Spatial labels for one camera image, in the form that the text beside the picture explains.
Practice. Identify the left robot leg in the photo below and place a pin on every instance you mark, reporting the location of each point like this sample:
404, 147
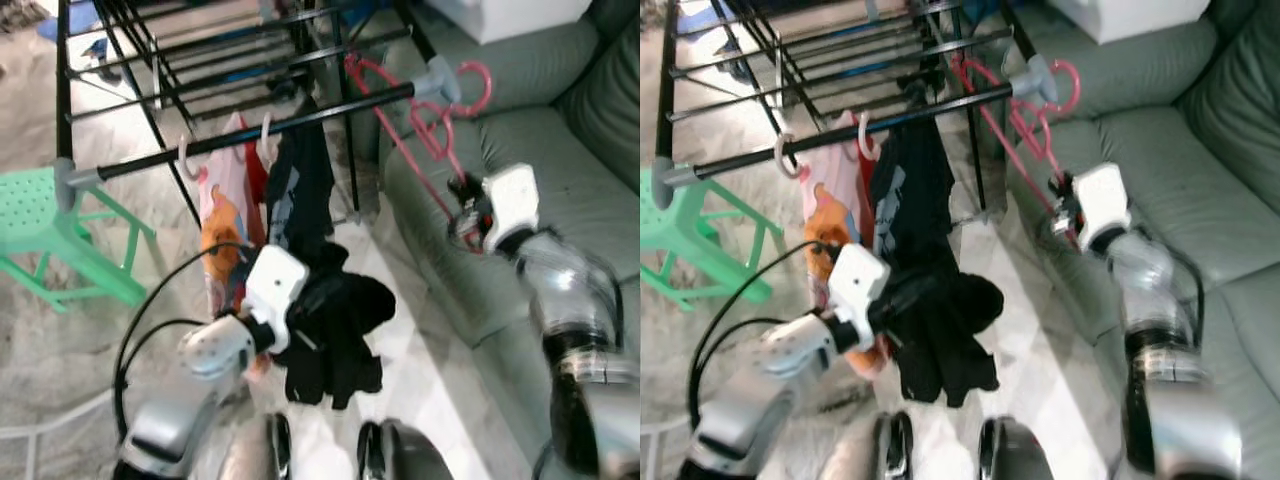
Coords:
870, 455
255, 455

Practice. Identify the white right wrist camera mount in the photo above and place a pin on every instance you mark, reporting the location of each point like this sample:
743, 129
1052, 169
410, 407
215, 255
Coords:
1100, 200
510, 200

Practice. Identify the right robot leg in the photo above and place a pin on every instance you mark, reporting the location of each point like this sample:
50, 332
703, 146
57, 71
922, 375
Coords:
1020, 455
400, 455

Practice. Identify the grey-green leather sofa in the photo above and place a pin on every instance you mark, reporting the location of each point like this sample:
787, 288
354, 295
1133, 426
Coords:
560, 150
1200, 180

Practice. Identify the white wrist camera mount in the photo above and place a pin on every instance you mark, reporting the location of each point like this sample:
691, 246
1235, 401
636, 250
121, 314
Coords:
858, 280
510, 200
1100, 200
275, 280

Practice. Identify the black metal drying rack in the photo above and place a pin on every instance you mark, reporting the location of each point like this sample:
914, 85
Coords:
150, 162
740, 163

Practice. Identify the pale pink plastic hanger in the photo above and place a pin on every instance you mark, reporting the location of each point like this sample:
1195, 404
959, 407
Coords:
778, 158
862, 145
265, 150
183, 160

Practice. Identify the white storage box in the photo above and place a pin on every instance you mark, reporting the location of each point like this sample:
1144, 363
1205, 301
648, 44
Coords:
510, 20
1130, 18

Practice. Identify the red plastic hanger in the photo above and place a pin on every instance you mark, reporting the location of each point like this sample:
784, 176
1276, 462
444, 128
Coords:
1030, 130
432, 128

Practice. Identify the robot leg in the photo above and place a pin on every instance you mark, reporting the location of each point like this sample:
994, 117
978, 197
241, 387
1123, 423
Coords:
870, 455
400, 455
1020, 455
255, 455

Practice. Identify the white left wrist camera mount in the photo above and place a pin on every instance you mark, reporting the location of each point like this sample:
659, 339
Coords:
858, 280
275, 280

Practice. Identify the green plastic stool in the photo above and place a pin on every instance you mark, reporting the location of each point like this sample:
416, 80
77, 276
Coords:
670, 210
40, 200

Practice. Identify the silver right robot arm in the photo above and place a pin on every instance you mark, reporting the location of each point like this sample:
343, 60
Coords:
560, 280
1150, 280

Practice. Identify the black elastic waist shorts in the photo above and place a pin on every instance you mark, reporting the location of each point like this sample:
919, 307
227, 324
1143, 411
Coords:
940, 340
340, 340

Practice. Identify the pink cartoon print garment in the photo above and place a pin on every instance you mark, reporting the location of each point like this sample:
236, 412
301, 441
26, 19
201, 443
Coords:
225, 200
830, 200

